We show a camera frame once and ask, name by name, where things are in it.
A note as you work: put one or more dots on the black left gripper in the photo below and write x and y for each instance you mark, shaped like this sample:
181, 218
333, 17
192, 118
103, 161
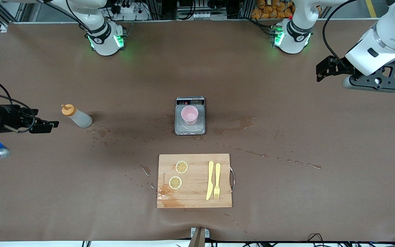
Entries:
342, 66

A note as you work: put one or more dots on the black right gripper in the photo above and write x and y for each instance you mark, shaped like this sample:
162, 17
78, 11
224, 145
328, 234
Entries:
7, 117

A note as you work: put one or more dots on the clear sauce bottle orange cap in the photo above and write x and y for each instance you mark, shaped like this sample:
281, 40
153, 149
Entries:
79, 118

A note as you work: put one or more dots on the pink plastic cup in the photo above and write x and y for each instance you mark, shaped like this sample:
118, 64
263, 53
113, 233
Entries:
189, 115

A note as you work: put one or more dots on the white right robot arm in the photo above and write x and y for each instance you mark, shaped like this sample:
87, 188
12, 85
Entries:
106, 37

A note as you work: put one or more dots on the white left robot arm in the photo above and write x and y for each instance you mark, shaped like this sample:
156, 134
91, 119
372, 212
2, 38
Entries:
375, 55

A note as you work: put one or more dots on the pile of orange snack bags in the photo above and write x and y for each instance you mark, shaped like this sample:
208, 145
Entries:
273, 8

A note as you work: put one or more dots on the white terminal strip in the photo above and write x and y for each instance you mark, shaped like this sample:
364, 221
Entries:
201, 14

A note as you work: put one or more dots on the silver digital kitchen scale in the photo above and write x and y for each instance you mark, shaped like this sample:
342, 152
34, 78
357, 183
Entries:
190, 101

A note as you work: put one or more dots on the dried lemon slice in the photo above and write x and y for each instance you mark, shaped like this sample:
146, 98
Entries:
181, 167
175, 182

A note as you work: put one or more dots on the white power strip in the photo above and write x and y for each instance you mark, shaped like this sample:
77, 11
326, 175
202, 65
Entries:
125, 8

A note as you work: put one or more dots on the yellow plastic fork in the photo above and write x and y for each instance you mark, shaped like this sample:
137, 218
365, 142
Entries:
217, 181

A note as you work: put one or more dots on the yellow plastic knife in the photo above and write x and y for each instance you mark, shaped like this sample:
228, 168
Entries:
210, 181

